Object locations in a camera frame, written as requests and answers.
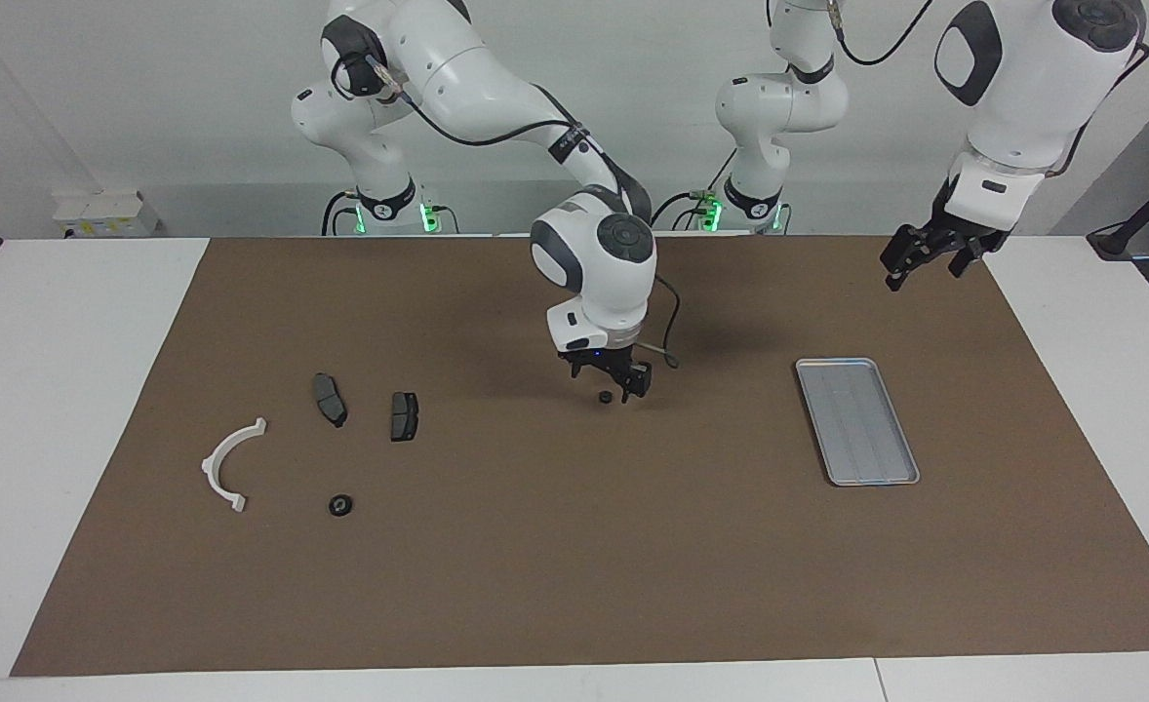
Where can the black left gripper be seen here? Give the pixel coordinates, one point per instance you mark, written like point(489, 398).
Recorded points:
point(945, 234)

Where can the white curved plastic bracket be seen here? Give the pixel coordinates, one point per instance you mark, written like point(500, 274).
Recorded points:
point(218, 453)

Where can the white box with label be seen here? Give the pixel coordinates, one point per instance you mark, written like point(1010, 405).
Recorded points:
point(106, 214)

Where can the dark rectangular brake pad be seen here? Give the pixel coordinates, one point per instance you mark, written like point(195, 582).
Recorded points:
point(404, 417)

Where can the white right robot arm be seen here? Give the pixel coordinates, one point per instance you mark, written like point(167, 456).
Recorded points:
point(457, 68)

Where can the black stand with pole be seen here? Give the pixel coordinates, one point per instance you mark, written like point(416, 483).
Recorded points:
point(1121, 237)

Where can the silver metal tray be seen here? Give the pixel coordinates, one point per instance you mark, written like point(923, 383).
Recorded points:
point(877, 458)

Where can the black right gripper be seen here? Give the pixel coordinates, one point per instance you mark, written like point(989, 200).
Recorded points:
point(604, 361)

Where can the brown table mat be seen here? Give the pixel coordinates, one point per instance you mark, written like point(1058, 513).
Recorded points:
point(574, 546)

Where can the large black bearing gear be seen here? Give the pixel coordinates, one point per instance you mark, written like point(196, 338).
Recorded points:
point(340, 505)

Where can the dark curved brake pad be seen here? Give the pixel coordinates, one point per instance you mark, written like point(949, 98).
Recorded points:
point(329, 400)

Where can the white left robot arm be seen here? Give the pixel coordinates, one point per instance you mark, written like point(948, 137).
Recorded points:
point(1023, 88)

